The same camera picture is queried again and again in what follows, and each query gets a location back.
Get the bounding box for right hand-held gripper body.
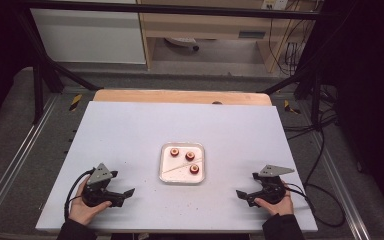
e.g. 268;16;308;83
248;164;295;208

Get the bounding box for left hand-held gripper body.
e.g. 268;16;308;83
81;162;125;208

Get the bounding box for white square tray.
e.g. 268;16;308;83
158;142;207;185

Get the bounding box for thin bamboo skewer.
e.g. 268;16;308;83
161;158;204;175

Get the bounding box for person's right hand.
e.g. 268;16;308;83
253;181;295;217

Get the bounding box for person's left hand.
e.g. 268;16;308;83
68;176;113;227

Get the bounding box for yellow black tape marker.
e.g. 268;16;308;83
68;93;83;112
283;99;302;115

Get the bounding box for wooden table board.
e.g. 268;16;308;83
92;88;274;107

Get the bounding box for white cabinet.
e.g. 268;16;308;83
30;8;147;65

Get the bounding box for office chair base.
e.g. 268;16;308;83
164;36;201;52

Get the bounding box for light wooden desk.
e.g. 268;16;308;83
136;0;318;73

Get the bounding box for left hand-held gripper cable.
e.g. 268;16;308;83
63;168;96;221

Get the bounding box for hand-held gripper cable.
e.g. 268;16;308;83
283;182;318;216
63;168;96;221

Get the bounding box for right hand-held gripper cable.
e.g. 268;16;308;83
283;182;318;216

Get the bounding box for aluminium floor rail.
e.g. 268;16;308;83
308;129;372;240
0;94;60;222

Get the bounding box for thin black looped cable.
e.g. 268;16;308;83
303;129;346;229

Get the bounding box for black floor cables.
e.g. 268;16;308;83
283;84;339;142

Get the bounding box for hanging black cables bundle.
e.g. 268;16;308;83
267;9;315;77

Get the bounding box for white wall socket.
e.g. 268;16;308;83
261;0;290;11

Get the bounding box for black metal frame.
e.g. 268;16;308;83
13;0;335;126

